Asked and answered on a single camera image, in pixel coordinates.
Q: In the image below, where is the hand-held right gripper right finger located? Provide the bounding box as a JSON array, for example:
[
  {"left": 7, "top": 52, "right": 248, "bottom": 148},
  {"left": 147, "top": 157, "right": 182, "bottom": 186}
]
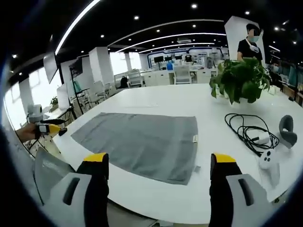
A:
[{"left": 209, "top": 152, "right": 278, "bottom": 227}]

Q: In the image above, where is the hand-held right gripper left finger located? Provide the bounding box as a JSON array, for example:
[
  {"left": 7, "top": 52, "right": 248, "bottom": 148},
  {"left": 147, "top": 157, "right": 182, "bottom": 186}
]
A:
[{"left": 44, "top": 152, "right": 110, "bottom": 227}]

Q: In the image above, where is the grey towel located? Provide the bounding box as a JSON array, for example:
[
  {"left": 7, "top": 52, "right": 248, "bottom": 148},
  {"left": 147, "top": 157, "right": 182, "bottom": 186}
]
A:
[{"left": 70, "top": 112, "right": 201, "bottom": 186}]

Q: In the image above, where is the person's left hand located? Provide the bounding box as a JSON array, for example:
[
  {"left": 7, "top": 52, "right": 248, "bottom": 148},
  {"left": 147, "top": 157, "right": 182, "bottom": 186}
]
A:
[{"left": 15, "top": 122, "right": 38, "bottom": 143}]

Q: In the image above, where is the black tripod stand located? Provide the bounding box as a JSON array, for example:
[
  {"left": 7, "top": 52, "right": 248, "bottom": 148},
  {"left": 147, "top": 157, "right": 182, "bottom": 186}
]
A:
[{"left": 66, "top": 63, "right": 84, "bottom": 120}]

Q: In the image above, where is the grey mesh office chair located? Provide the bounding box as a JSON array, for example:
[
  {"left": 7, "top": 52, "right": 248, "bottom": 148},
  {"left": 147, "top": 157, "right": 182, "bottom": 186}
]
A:
[{"left": 33, "top": 148, "right": 77, "bottom": 204}]

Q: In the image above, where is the hanging grey screen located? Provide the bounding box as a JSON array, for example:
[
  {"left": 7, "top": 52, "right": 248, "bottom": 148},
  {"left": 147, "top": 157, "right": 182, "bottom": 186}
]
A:
[{"left": 43, "top": 52, "right": 59, "bottom": 84}]

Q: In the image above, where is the white handheld controller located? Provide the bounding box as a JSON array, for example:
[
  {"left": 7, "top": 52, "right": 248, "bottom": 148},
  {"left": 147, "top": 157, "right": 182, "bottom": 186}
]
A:
[{"left": 258, "top": 151, "right": 281, "bottom": 189}]

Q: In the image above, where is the white power adapter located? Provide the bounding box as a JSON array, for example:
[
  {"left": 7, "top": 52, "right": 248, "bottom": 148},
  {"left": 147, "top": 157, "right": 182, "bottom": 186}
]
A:
[{"left": 256, "top": 132, "right": 271, "bottom": 144}]

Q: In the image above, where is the grey handheld controller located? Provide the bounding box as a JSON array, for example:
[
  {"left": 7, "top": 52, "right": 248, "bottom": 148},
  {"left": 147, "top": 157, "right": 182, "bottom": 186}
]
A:
[{"left": 278, "top": 115, "right": 298, "bottom": 149}]

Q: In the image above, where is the white table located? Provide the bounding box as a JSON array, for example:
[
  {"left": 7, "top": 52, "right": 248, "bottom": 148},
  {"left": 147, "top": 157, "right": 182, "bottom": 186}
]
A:
[{"left": 44, "top": 82, "right": 303, "bottom": 224}]

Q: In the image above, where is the green potted plant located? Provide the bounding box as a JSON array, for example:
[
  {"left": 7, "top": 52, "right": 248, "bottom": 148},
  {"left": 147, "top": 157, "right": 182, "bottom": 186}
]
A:
[{"left": 209, "top": 57, "right": 272, "bottom": 105}]

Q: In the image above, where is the white office chair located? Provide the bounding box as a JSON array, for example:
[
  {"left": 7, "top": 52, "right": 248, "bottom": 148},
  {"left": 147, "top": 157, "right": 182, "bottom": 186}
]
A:
[{"left": 174, "top": 65, "right": 193, "bottom": 85}]

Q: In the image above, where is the black cable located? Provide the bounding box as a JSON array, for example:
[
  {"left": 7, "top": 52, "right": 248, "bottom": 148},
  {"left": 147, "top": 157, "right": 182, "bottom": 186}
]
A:
[{"left": 224, "top": 113, "right": 280, "bottom": 153}]

